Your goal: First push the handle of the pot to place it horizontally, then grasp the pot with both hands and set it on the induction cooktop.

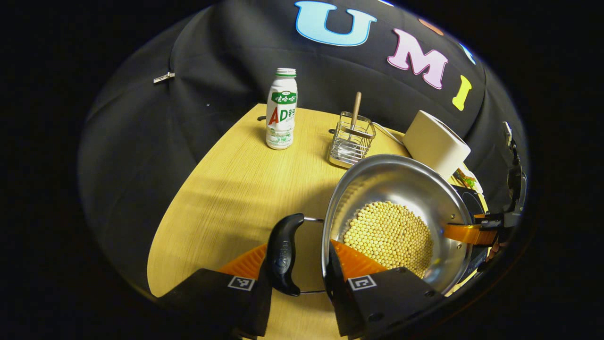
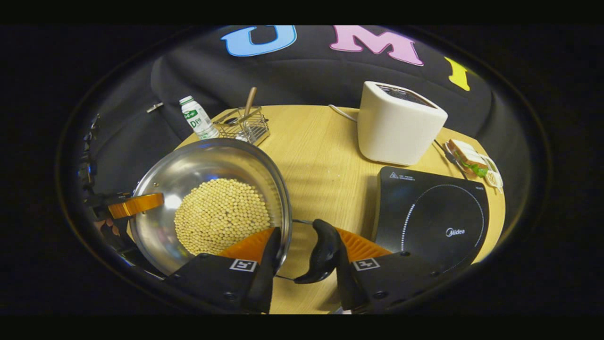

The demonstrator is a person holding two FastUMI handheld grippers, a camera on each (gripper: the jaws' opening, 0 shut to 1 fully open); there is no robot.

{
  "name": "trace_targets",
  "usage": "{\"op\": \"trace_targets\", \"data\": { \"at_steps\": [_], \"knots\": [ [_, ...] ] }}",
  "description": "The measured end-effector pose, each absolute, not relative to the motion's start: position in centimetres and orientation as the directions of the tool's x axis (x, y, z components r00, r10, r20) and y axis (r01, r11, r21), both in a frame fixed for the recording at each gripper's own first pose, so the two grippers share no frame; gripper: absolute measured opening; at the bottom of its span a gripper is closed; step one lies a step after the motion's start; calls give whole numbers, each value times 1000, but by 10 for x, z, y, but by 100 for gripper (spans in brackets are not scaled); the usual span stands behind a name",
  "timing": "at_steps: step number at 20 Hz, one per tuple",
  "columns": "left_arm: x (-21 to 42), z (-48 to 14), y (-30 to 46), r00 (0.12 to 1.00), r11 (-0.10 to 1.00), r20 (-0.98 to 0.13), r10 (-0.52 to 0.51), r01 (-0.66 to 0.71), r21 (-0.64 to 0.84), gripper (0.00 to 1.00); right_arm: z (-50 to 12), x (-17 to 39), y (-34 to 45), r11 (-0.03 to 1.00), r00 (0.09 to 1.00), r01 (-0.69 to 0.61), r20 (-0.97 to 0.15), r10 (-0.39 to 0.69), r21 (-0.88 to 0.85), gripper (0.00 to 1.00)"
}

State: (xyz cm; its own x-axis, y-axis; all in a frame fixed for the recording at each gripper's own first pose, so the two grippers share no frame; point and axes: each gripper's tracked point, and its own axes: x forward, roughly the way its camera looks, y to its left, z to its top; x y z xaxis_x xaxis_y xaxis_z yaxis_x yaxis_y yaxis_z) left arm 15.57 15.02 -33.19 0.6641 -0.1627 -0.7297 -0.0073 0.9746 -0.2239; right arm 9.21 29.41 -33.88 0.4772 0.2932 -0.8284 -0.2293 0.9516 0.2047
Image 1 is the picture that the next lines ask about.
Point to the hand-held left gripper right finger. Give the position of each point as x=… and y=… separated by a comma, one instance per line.
x=337, y=297

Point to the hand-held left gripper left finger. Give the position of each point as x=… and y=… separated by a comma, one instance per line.
x=262, y=307

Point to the black induction cooktop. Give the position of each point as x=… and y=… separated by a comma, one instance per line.
x=474, y=200

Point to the pile of soybeans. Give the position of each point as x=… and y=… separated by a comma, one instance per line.
x=389, y=236

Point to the stainless steel pot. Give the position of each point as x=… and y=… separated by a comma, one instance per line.
x=391, y=179

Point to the sandwich on green plate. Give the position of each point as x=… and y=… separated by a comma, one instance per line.
x=467, y=179

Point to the white toaster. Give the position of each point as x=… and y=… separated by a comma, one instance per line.
x=434, y=141

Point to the white green-label drink bottle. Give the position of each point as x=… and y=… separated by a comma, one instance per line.
x=281, y=113

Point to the silver metal clip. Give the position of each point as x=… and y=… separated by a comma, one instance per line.
x=163, y=77

